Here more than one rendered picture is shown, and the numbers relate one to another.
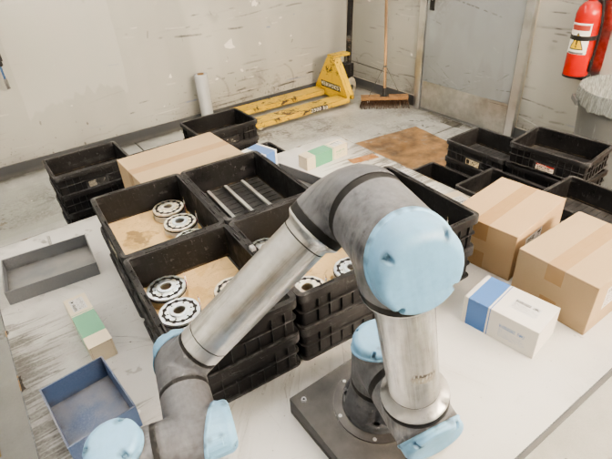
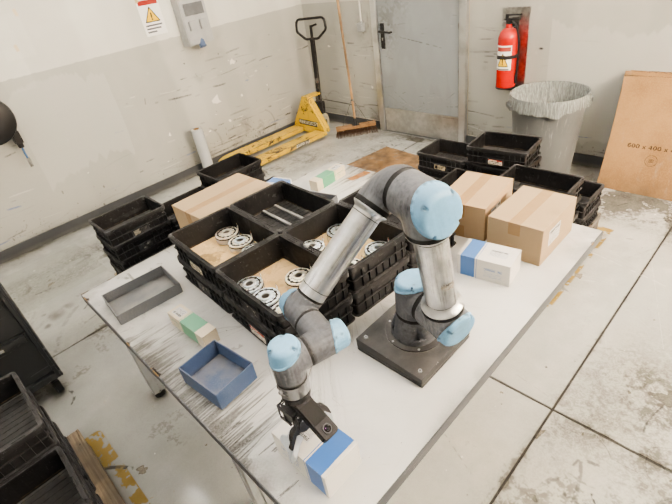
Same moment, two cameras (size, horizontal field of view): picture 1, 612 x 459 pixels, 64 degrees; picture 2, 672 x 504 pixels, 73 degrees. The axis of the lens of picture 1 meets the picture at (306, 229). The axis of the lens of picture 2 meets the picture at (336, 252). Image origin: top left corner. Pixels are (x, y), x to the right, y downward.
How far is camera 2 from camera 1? 0.44 m
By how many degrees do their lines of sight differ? 5
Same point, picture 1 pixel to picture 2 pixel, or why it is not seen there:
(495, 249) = (472, 220)
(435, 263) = (448, 208)
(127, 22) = (126, 93)
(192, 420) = (323, 329)
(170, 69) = (169, 128)
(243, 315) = (338, 266)
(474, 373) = (473, 302)
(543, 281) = (507, 235)
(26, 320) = (139, 332)
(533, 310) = (504, 254)
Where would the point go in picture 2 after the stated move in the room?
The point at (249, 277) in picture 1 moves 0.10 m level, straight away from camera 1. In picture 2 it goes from (338, 243) to (324, 225)
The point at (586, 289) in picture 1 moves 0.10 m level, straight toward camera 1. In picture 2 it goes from (535, 233) to (532, 248)
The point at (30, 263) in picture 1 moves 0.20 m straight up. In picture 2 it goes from (123, 294) to (103, 257)
